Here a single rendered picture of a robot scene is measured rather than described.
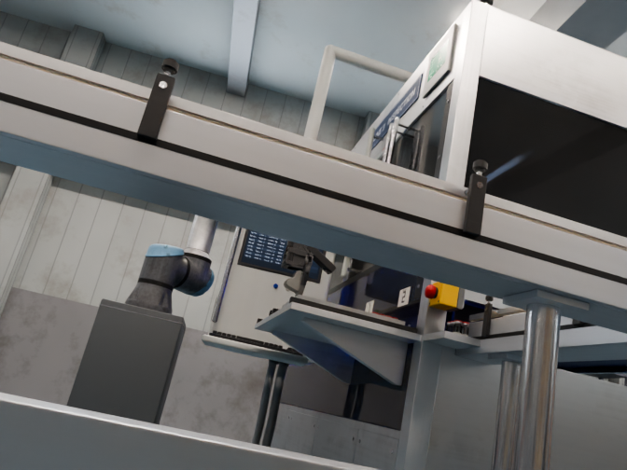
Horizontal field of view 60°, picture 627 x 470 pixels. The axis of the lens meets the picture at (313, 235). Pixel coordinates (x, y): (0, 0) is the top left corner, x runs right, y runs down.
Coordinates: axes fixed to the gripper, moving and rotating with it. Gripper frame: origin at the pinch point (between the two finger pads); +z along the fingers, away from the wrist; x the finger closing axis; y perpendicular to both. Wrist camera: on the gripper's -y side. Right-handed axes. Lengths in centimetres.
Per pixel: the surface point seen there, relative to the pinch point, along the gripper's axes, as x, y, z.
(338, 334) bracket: 2.5, -13.5, 8.2
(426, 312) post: 12.5, -36.1, -2.8
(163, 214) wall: -397, 80, -123
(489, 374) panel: 13, -59, 10
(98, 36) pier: -387, 197, -290
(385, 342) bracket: 2.5, -28.8, 7.2
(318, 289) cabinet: -86, -25, -22
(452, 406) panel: 13, -48, 22
